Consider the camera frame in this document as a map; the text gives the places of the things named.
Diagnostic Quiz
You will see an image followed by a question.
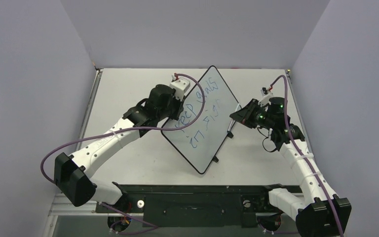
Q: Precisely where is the white whiteboard black frame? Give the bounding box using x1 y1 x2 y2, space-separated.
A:
161 66 239 174

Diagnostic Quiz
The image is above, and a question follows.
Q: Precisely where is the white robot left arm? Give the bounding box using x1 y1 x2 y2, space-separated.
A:
54 79 190 212

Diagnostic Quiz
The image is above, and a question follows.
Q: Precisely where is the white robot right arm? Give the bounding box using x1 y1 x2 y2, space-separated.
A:
230 97 352 237

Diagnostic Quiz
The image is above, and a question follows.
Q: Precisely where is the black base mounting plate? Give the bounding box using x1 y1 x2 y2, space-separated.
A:
94 182 303 228

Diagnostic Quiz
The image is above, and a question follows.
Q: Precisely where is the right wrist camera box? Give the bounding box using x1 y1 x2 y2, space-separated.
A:
259 86 273 107

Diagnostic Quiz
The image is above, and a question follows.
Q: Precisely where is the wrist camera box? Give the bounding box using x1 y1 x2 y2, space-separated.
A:
259 86 273 107
169 78 190 101

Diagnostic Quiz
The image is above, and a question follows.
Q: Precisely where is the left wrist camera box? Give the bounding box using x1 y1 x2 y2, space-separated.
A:
169 78 190 101

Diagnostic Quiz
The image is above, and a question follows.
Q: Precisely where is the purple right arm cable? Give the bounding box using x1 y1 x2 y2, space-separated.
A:
258 74 345 237

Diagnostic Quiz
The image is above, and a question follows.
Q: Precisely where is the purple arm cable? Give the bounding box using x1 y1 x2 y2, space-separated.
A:
40 72 206 236
258 74 345 237

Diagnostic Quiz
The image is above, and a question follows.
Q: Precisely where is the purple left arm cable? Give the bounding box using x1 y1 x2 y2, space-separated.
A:
40 72 206 236

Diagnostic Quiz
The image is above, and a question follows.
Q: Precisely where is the aluminium table frame rail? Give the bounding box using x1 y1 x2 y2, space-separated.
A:
42 69 104 237

